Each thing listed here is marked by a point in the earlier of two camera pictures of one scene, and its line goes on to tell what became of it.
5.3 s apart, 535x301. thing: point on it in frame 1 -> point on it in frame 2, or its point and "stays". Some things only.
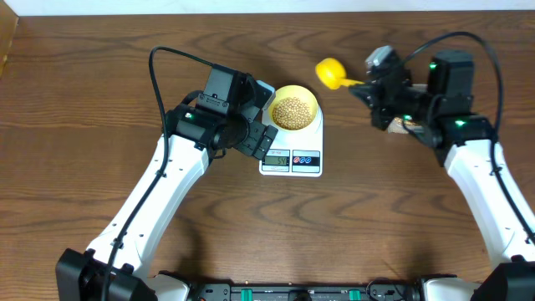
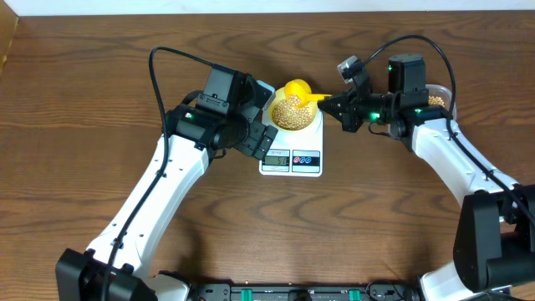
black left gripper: [258, 132] stays
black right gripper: [374, 95] -> [347, 114]
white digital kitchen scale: [294, 153] stays
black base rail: [247, 292] stays
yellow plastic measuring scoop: [332, 73] -> [300, 92]
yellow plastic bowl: [293, 107] stays
